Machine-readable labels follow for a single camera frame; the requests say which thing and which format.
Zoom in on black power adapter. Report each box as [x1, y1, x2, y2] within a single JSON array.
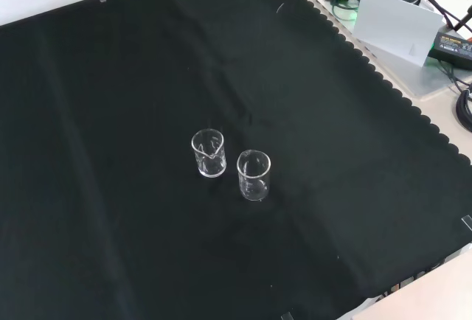
[[426, 30, 472, 67]]

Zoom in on black cloth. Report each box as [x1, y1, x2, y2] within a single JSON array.
[[0, 0, 472, 320]]

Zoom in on grey metal base plate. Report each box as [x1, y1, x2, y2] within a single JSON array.
[[312, 0, 472, 98]]

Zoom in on clear glass beaker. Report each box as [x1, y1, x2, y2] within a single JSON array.
[[236, 149, 272, 202], [190, 128, 227, 179]]

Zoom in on pale board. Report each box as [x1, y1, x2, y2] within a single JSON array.
[[353, 0, 446, 68]]

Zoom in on black cable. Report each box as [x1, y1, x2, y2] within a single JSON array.
[[455, 86, 472, 132], [398, 0, 472, 35]]

